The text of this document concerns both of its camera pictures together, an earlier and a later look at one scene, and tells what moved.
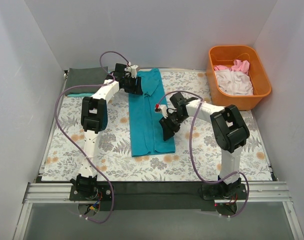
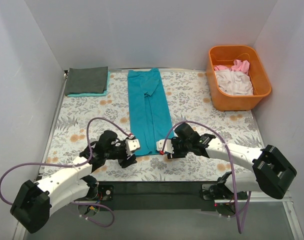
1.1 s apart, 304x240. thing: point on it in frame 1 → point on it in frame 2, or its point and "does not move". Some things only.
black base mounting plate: (185, 196) does not move
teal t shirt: (145, 134) does not move
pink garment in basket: (237, 66) does not move
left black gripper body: (133, 85) → (125, 158)
